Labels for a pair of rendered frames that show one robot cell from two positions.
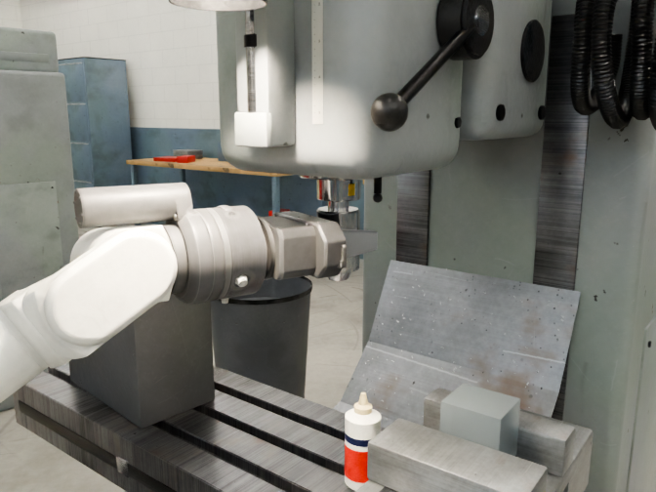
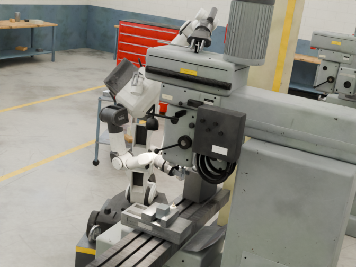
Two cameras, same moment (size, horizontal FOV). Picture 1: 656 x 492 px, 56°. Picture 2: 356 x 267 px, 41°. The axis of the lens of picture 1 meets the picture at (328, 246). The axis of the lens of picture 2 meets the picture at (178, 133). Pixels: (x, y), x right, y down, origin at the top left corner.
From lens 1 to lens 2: 249 cm
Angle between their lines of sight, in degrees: 74
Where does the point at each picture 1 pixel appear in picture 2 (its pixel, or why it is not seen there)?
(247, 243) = (160, 162)
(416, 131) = (172, 157)
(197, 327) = (197, 184)
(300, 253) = (166, 169)
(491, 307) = not seen: hidden behind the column
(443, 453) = (153, 207)
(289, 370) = not seen: outside the picture
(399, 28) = (169, 139)
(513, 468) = (150, 212)
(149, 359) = (186, 184)
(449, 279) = not seen: hidden behind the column
